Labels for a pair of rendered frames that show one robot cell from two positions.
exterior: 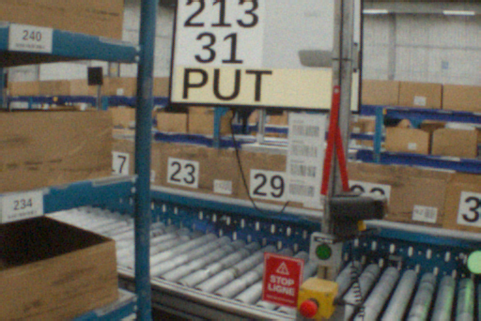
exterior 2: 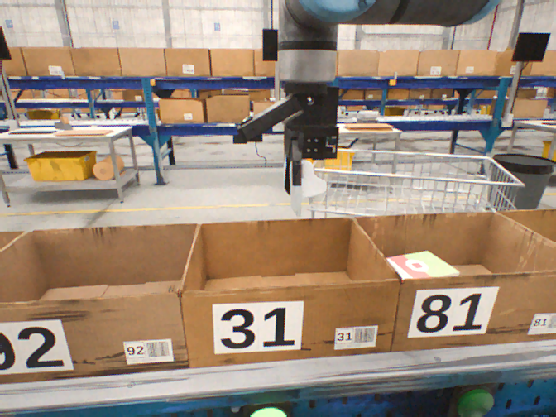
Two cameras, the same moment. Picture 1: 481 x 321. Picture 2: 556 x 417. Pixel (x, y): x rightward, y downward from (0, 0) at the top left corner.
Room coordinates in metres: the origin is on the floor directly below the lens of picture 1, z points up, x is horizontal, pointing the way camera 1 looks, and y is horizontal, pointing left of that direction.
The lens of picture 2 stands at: (0.88, -0.57, 1.39)
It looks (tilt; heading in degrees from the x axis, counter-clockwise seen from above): 22 degrees down; 325
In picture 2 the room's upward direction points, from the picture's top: straight up
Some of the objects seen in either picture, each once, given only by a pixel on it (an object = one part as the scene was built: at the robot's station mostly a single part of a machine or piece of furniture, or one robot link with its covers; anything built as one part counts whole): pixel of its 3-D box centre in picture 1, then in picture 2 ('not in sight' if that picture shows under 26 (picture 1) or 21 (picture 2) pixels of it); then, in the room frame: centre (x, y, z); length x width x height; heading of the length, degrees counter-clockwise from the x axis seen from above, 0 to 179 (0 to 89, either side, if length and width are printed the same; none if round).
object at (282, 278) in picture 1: (293, 283); not in sight; (0.97, -0.15, 0.85); 0.16 x 0.01 x 0.13; 61
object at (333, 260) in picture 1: (325, 250); not in sight; (0.93, -0.20, 0.95); 0.07 x 0.03 x 0.07; 61
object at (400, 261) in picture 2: not in sight; (414, 278); (1.27, -1.25, 0.92); 0.16 x 0.11 x 0.07; 73
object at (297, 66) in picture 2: not in sight; (306, 69); (1.33, -0.93, 1.40); 0.10 x 0.09 x 0.05; 151
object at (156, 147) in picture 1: (148, 161); not in sight; (2.15, 0.43, 0.96); 0.39 x 0.29 x 0.17; 61
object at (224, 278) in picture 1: (240, 270); not in sight; (1.38, -0.03, 0.72); 0.52 x 0.05 x 0.05; 151
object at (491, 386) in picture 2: not in sight; (472, 400); (1.05, -1.14, 0.81); 0.09 x 0.01 x 0.09; 61
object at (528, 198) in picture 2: not in sight; (515, 190); (2.16, -4.32, 0.32); 0.50 x 0.50 x 0.64
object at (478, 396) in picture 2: not in sight; (475, 405); (1.04, -1.13, 0.81); 0.07 x 0.01 x 0.07; 61
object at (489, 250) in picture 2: not in sight; (450, 270); (1.20, -1.28, 0.96); 0.39 x 0.29 x 0.17; 61
